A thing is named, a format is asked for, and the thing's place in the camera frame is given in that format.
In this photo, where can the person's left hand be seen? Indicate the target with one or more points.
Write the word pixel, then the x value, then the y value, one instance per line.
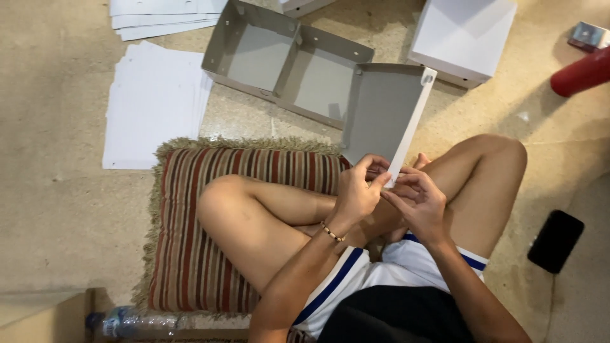
pixel 355 195

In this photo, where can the person's right hand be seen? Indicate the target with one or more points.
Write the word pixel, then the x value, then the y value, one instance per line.
pixel 426 212

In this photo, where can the grey divided cardboard box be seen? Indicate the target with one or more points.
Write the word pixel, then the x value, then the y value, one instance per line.
pixel 381 109

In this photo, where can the person's right leg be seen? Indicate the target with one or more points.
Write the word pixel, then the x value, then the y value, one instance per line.
pixel 481 190

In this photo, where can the person's leg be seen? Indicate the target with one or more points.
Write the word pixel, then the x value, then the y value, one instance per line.
pixel 481 190
pixel 252 224

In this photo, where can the white shorts with blue stripe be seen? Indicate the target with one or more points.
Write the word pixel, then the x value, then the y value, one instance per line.
pixel 381 271

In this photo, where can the person's left leg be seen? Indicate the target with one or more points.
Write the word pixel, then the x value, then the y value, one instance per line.
pixel 252 224

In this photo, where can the black shirt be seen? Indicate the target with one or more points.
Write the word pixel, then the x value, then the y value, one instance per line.
pixel 395 314

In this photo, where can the black phone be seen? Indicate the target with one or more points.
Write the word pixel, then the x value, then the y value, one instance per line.
pixel 555 241

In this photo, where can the striped fringed cushion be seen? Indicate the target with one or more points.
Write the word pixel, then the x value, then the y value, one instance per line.
pixel 186 247

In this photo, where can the large white cardboard box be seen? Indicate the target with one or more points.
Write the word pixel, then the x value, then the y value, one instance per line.
pixel 460 38

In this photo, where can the small white cardboard box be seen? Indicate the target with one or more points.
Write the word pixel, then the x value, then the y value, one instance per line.
pixel 300 5

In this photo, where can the red cylinder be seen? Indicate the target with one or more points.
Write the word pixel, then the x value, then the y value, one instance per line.
pixel 581 74

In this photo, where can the stack of white cardboard sheets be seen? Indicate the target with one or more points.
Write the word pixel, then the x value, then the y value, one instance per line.
pixel 152 109

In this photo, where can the small shiny metal tool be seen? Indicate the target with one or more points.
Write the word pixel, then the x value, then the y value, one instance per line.
pixel 587 35

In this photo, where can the clear plastic water bottle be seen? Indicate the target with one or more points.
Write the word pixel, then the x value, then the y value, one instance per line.
pixel 133 324

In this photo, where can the stack of punched white sheets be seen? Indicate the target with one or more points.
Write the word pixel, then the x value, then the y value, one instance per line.
pixel 157 19

